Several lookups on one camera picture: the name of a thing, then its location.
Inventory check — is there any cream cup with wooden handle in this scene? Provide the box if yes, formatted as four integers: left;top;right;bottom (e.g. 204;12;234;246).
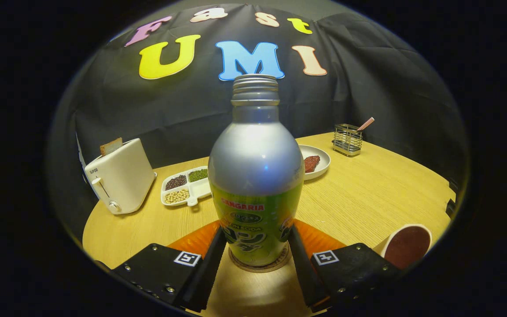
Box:
373;224;433;270

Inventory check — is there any round brown coaster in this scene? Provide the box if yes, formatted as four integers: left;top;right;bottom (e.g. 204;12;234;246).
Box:
228;241;292;273

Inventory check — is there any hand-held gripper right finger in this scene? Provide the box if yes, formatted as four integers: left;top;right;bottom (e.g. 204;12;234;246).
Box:
288;219;404;311

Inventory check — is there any silver bottle with green label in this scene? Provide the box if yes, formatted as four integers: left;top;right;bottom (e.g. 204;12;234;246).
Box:
208;74;305;266

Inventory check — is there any toast slice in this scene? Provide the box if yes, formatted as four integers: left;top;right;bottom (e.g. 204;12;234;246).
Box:
100;137;123;156

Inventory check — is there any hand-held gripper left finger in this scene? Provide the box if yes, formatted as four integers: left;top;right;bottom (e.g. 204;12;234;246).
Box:
113;220;228;313

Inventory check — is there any wooden table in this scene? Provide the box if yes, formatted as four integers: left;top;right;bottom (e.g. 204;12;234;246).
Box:
82;131;456;317

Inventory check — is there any white divided dish with beans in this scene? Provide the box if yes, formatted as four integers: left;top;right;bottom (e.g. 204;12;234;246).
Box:
161;166;213;207

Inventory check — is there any metal wire basket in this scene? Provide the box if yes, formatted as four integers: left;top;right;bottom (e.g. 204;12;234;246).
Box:
332;124;363;157

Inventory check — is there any white round plate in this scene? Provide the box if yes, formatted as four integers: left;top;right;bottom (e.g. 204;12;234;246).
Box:
298;144;331;181

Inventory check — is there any white toaster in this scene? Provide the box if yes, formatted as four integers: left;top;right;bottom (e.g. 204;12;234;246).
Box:
84;138;158;215

